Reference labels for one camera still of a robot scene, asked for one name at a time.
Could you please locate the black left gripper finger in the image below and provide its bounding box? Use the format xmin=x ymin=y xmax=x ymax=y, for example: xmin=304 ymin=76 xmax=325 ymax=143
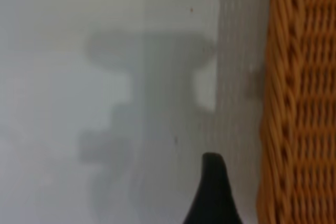
xmin=182 ymin=152 xmax=243 ymax=224

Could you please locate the light brown wicker basket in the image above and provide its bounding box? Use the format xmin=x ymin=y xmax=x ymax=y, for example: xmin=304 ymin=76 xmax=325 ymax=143
xmin=256 ymin=0 xmax=336 ymax=224

